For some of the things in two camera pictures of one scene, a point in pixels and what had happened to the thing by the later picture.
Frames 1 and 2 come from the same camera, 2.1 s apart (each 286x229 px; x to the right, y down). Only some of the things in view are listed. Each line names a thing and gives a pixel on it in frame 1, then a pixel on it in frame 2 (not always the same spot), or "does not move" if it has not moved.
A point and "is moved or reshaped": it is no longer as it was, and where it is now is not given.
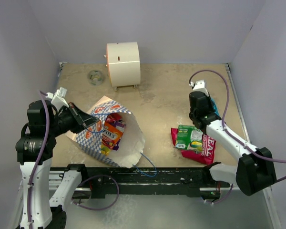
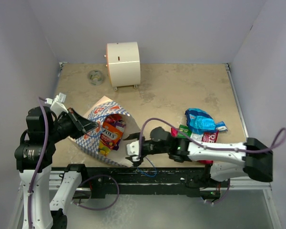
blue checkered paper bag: (130, 146) does not move
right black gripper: (211, 108) -> (134, 136)
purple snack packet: (120, 125) does not move
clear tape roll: (95, 78) does not move
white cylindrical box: (123, 62) does not move
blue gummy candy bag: (216, 111) is moved or reshaped
